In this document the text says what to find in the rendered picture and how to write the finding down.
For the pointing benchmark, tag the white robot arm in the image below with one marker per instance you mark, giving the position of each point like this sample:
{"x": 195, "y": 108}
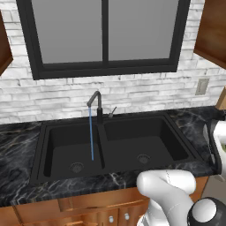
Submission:
{"x": 164, "y": 184}

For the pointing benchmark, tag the grey faucet lever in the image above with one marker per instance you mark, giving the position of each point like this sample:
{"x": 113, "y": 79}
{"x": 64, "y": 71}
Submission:
{"x": 112, "y": 112}

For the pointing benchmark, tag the black sink faucet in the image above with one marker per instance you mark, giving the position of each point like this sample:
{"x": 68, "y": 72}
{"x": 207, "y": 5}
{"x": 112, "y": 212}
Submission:
{"x": 99, "y": 113}

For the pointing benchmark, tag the black double sink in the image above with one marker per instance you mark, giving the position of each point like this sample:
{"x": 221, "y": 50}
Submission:
{"x": 147, "y": 141}

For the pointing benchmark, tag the blue water stream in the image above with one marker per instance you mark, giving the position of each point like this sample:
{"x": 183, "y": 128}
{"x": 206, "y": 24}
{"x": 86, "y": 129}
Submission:
{"x": 91, "y": 135}

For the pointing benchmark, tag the black framed window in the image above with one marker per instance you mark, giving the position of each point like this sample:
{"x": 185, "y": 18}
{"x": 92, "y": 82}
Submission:
{"x": 103, "y": 67}

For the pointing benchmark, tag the brown wooden drawer front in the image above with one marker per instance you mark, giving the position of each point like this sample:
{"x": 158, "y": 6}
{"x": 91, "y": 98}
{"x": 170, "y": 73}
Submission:
{"x": 97, "y": 202}

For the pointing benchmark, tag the brown wooden cupboard door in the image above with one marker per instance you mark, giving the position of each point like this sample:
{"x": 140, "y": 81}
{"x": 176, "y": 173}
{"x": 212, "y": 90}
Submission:
{"x": 44, "y": 216}
{"x": 103, "y": 220}
{"x": 131, "y": 214}

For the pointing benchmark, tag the silver cupboard knob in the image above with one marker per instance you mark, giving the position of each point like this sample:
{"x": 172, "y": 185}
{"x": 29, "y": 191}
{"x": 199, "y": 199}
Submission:
{"x": 126, "y": 216}
{"x": 111, "y": 219}

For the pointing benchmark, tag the tan wooden block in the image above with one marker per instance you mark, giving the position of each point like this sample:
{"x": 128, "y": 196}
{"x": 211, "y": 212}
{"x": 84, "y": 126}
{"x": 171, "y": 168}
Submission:
{"x": 222, "y": 101}

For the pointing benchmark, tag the grey wall socket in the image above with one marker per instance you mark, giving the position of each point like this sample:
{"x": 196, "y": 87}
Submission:
{"x": 202, "y": 86}

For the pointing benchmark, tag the brown wall cupboard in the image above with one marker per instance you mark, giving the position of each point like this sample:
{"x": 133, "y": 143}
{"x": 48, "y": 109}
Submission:
{"x": 213, "y": 29}
{"x": 4, "y": 50}

